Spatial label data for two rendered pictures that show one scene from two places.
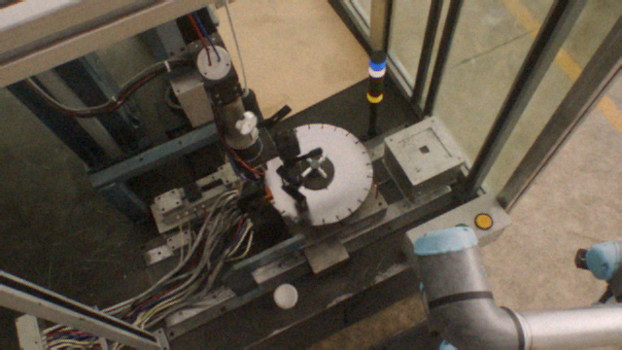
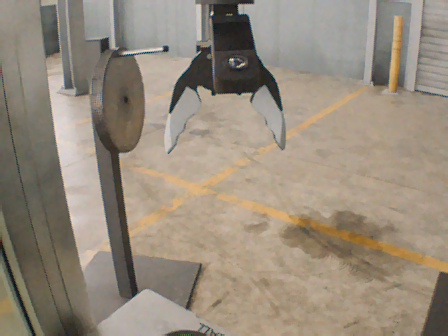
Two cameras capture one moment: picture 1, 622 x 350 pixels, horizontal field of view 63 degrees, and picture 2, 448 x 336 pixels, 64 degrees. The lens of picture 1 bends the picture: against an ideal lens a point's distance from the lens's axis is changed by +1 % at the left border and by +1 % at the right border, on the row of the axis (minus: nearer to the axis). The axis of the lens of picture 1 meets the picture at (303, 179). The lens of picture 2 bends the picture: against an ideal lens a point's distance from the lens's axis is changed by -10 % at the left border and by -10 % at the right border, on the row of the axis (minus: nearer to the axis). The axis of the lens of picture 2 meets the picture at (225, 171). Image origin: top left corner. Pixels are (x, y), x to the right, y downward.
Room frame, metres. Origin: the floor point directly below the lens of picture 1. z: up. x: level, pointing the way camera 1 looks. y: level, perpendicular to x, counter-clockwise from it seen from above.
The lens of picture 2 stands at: (0.51, -0.34, 1.10)
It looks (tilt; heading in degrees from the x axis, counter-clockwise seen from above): 25 degrees down; 230
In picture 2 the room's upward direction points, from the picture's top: straight up
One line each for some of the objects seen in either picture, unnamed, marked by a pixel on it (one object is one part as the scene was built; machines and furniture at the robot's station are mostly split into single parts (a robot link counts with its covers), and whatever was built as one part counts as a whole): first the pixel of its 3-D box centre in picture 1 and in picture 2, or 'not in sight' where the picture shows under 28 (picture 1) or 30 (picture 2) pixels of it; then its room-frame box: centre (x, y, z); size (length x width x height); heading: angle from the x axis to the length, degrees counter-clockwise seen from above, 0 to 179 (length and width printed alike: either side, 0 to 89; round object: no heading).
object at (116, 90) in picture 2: not in sight; (111, 185); (0.04, -1.50, 0.50); 0.50 x 0.50 x 1.00; 41
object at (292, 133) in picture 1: (289, 154); not in sight; (0.61, 0.02, 1.17); 0.06 x 0.05 x 0.20; 96
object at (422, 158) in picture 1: (421, 160); not in sight; (0.68, -0.38, 0.82); 0.18 x 0.18 x 0.15; 15
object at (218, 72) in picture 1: (202, 48); not in sight; (0.74, 0.16, 1.45); 0.35 x 0.07 x 0.28; 15
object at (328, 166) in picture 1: (315, 170); not in sight; (0.65, -0.04, 0.96); 0.11 x 0.11 x 0.03
